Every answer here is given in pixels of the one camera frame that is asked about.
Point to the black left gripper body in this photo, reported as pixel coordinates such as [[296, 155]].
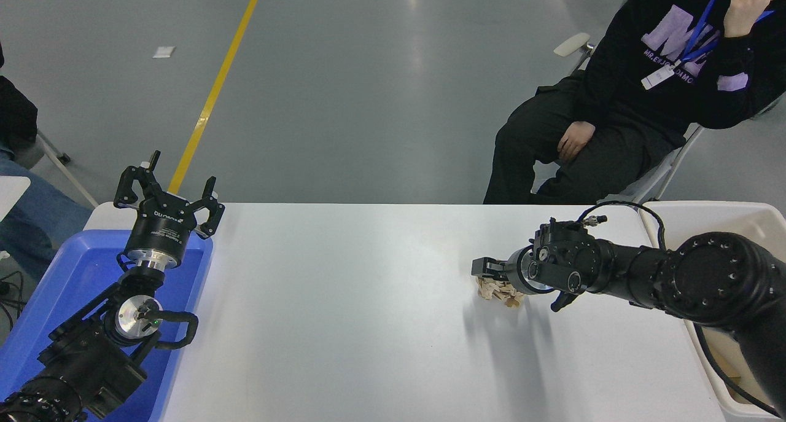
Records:
[[161, 228]]

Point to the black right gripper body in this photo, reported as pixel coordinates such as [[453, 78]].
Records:
[[516, 271]]

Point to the tan paper ball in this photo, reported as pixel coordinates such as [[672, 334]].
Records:
[[500, 292]]

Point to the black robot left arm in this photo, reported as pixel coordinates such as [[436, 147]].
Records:
[[92, 360]]

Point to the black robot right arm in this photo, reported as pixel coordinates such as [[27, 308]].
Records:
[[706, 281]]

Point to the person's right hand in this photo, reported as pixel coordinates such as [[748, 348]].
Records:
[[576, 140]]

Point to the person's left hand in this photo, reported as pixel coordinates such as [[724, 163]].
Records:
[[744, 7]]

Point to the grey metal chair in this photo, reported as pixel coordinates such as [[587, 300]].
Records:
[[58, 158]]

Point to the blue plastic tray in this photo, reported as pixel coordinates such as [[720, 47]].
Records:
[[73, 274]]

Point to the person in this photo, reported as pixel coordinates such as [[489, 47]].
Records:
[[37, 213], [614, 90]]

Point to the white paper scrap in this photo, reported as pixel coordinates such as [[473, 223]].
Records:
[[164, 51]]

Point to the small white table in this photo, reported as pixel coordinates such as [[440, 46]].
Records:
[[11, 195]]

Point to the large pale plastic bin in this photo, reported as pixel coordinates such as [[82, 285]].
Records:
[[675, 216]]

